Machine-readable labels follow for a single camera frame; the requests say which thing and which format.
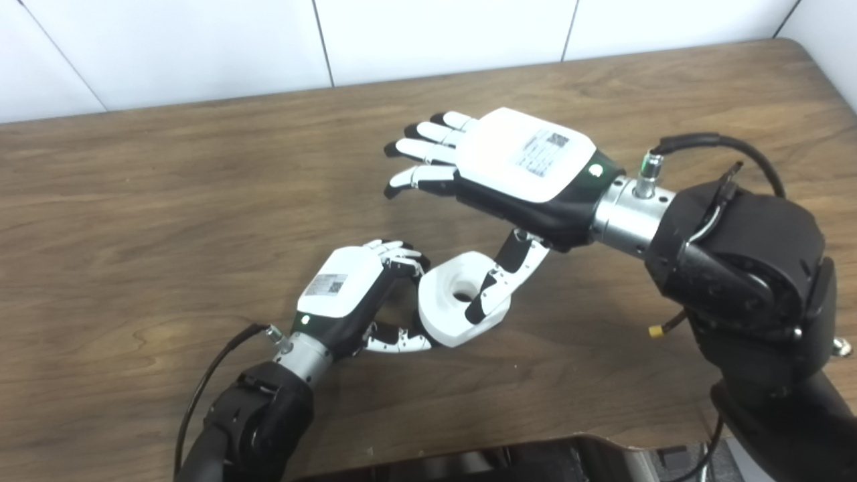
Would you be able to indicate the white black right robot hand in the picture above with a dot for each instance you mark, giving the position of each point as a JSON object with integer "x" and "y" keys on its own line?
{"x": 522, "y": 161}

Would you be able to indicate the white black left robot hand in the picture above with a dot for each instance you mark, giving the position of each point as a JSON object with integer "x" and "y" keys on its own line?
{"x": 335, "y": 288}

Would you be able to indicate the round white piece with holes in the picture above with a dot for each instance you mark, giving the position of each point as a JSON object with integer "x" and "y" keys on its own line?
{"x": 445, "y": 321}

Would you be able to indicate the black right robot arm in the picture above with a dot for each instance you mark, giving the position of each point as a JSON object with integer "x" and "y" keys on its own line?
{"x": 736, "y": 254}

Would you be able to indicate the dark robot torso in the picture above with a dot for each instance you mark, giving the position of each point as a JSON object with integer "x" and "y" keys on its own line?
{"x": 469, "y": 465}

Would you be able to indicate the silver plug connector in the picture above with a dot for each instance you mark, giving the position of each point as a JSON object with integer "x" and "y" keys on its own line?
{"x": 842, "y": 347}

